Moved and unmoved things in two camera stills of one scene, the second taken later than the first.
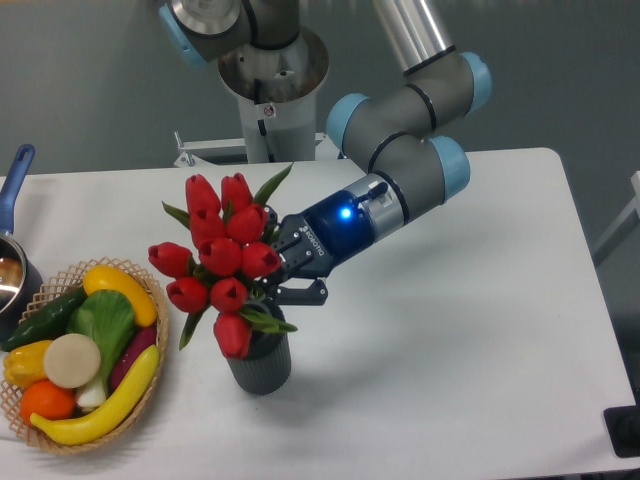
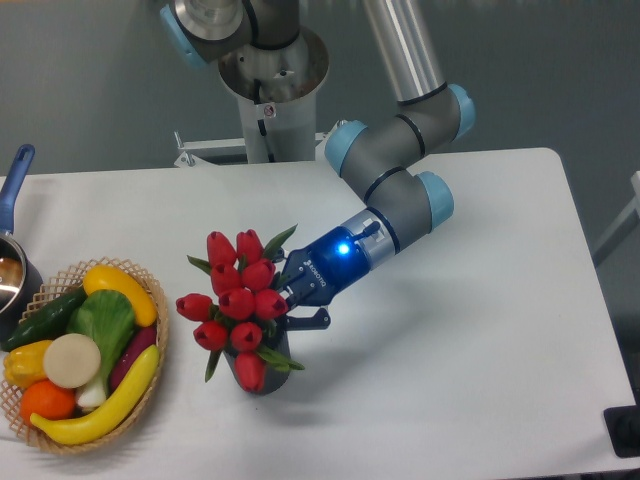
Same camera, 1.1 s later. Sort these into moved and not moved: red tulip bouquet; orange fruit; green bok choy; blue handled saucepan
Moved: red tulip bouquet
Not moved: orange fruit; green bok choy; blue handled saucepan
